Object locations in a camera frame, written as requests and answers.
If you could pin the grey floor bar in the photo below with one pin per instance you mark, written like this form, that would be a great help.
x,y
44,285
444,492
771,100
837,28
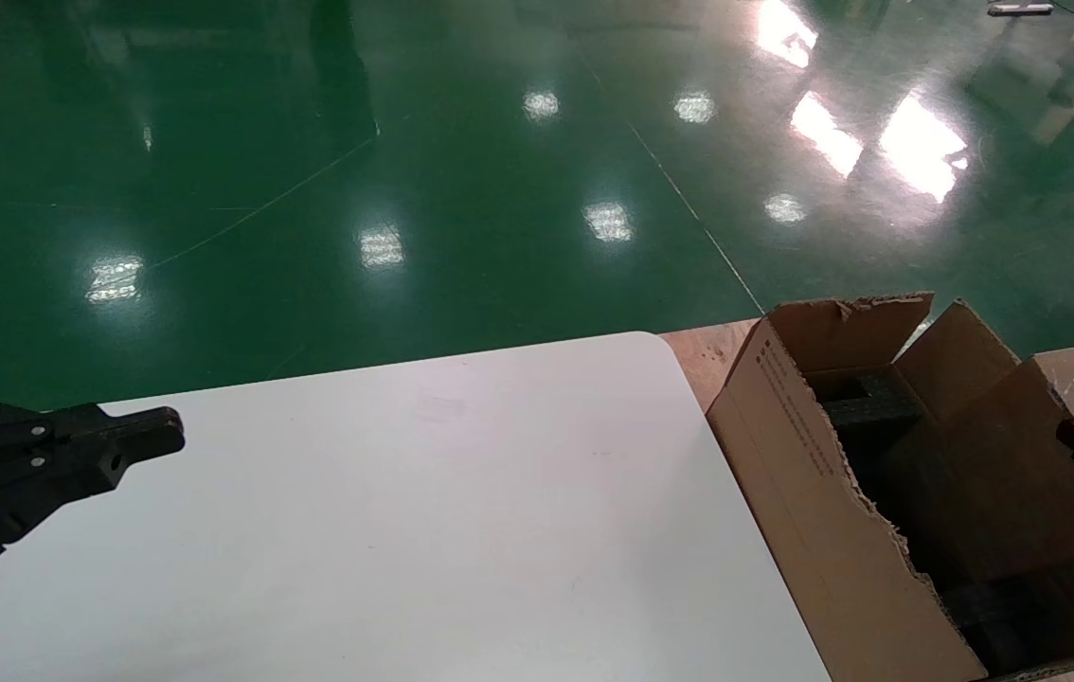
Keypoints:
x,y
1020,8

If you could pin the big open cardboard box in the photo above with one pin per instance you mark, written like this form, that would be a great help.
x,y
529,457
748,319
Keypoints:
x,y
821,549

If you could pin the brown wooden board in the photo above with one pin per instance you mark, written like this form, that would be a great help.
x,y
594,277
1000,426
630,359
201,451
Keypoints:
x,y
703,355

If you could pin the black foam block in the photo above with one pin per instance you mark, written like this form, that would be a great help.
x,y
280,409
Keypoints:
x,y
1001,625
873,407

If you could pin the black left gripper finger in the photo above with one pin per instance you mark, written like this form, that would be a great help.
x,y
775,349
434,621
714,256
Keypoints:
x,y
73,483
134,426

